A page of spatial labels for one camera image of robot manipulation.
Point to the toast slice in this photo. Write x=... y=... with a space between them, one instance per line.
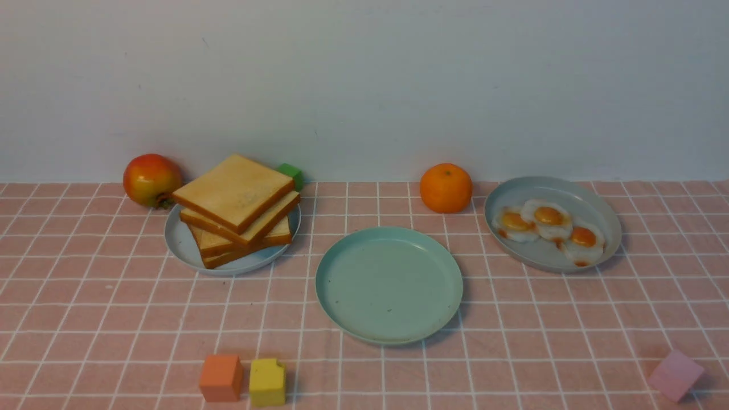
x=259 y=228
x=238 y=192
x=212 y=245
x=217 y=258

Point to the fried egg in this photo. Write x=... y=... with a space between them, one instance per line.
x=508 y=224
x=551 y=221
x=585 y=245

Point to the green foam cube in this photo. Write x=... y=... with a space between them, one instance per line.
x=295 y=173

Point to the orange mandarin fruit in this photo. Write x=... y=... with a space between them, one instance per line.
x=446 y=188

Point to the teal center plate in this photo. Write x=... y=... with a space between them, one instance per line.
x=389 y=285

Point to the grey egg plate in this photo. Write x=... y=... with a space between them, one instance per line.
x=577 y=200

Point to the light blue bread plate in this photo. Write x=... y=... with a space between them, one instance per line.
x=181 y=244

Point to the yellow foam cube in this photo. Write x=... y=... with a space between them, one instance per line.
x=267 y=383

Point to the red yellow apple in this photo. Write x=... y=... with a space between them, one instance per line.
x=150 y=179

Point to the orange foam cube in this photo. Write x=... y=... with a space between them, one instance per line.
x=221 y=379

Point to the pink checkered tablecloth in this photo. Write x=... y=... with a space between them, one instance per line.
x=97 y=314

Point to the pink foam cube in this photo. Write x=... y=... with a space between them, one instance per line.
x=675 y=376

